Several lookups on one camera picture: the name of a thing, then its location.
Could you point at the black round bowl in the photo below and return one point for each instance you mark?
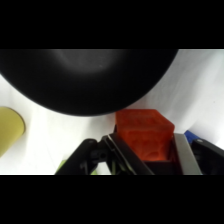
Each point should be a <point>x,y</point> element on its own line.
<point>86,80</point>

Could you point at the yellow plastic cup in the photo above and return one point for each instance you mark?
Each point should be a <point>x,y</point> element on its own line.
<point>9,130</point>

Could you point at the red cube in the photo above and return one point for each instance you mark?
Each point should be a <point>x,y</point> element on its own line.
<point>145,133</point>

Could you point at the blue cube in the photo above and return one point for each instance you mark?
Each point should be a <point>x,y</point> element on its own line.
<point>190,136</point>

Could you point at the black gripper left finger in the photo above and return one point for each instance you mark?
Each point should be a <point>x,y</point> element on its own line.
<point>128,156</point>

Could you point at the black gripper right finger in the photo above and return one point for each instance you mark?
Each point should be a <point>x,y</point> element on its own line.
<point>186,155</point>

